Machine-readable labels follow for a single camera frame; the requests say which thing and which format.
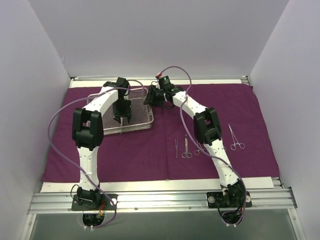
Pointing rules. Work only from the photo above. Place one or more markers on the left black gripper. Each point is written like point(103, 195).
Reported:
point(122, 113)

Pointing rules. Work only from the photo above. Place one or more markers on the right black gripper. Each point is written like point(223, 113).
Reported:
point(150, 94)

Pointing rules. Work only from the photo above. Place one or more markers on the wire mesh instrument tray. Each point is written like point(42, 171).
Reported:
point(141, 115)

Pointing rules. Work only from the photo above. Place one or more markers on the thin steel tweezers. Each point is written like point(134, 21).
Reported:
point(176, 147)

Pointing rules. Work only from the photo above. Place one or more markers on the steel scissors top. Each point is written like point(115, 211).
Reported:
point(186, 154)

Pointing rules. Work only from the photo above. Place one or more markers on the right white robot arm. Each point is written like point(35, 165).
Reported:
point(207, 131)

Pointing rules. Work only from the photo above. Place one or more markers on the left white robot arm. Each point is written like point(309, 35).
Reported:
point(88, 133)

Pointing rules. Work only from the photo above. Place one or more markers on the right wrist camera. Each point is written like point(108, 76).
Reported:
point(158, 76)

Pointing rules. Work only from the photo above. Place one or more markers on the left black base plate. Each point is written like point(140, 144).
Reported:
point(101, 202)

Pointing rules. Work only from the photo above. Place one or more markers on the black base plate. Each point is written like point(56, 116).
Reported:
point(101, 202)
point(224, 199)

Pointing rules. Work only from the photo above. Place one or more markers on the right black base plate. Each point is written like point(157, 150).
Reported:
point(224, 199)

